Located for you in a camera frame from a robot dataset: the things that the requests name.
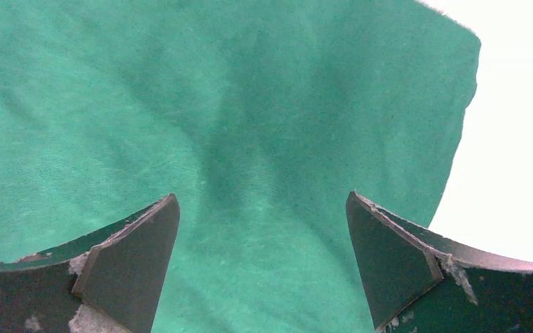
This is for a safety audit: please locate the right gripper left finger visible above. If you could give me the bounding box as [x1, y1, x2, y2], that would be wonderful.
[0, 194, 180, 332]

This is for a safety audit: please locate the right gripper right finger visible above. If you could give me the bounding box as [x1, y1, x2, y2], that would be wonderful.
[345, 192, 533, 332]

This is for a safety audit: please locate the green surgical cloth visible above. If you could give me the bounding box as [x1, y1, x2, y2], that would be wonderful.
[0, 1, 480, 332]

